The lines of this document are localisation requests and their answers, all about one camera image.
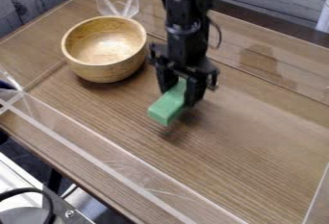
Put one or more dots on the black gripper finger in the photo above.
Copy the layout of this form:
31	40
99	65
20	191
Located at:
166	77
196	89

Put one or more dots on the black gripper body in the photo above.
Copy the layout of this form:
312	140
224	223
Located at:
185	55

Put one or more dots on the green rectangular block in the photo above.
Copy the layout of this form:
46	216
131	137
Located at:
168	107

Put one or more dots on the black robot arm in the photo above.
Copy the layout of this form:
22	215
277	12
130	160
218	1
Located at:
188	17

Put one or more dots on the light brown wooden bowl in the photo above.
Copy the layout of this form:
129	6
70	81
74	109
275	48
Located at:
105	48

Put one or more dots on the black table leg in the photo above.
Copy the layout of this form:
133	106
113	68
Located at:
55	181

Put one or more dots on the clear acrylic enclosure wall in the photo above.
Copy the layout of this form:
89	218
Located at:
241	159

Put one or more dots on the white post at right edge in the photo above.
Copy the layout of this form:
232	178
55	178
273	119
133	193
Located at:
323	21

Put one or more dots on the grey metal bracket with screw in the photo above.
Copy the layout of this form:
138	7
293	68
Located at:
66	213

